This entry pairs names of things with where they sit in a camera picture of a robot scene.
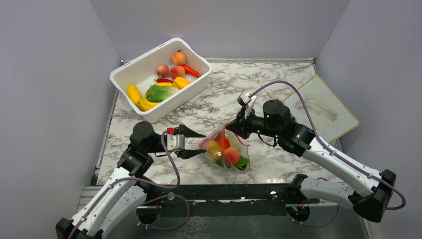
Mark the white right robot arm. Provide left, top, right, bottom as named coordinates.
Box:
left=226, top=97, right=396, bottom=223

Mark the red chili pepper toy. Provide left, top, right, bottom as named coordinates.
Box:
left=155, top=78, right=173, bottom=83

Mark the yellow bell pepper toy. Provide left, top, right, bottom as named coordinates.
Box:
left=172, top=77, right=191, bottom=90

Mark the small yellow mango toy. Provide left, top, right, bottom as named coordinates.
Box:
left=207, top=140, right=222, bottom=162

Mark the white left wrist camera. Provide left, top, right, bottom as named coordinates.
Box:
left=167, top=128, right=185, bottom=152

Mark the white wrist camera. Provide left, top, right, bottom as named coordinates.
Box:
left=237, top=91, right=257, bottom=120
left=167, top=128, right=185, bottom=152

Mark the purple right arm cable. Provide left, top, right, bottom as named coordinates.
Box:
left=249, top=80, right=407, bottom=211

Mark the peach toy at back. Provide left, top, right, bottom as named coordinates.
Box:
left=172, top=49, right=186, bottom=66

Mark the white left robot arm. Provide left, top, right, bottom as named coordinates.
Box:
left=55, top=121, right=205, bottom=239

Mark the pink peach toy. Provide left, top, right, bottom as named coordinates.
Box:
left=156, top=65, right=170, bottom=78

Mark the clear zip bag orange zipper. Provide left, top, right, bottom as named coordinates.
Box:
left=199, top=124, right=251, bottom=174

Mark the orange carrot toy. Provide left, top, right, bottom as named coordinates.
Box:
left=181, top=64, right=201, bottom=78

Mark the white plastic bin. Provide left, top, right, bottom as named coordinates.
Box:
left=110, top=38, right=212, bottom=123

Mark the wood framed white board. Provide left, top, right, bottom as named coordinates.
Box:
left=298, top=75, right=360, bottom=143

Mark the light green lettuce toy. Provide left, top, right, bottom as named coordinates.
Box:
left=146, top=85, right=179, bottom=103

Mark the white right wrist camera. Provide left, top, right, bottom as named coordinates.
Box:
left=237, top=91, right=257, bottom=120

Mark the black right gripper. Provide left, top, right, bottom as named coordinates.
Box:
left=226, top=105, right=281, bottom=140

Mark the red apple toy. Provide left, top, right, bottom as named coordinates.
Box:
left=199, top=137, right=212, bottom=150

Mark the curved yellow banana toy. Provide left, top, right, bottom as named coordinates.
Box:
left=139, top=97, right=159, bottom=112

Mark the green leafy vegetable toy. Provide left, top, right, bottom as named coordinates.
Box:
left=216, top=156, right=250, bottom=172

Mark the peach toy right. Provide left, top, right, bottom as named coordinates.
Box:
left=169, top=66, right=185, bottom=79

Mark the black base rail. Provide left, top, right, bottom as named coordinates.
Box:
left=136, top=183, right=320, bottom=220

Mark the white marker pen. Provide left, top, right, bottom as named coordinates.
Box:
left=258, top=80, right=272, bottom=98

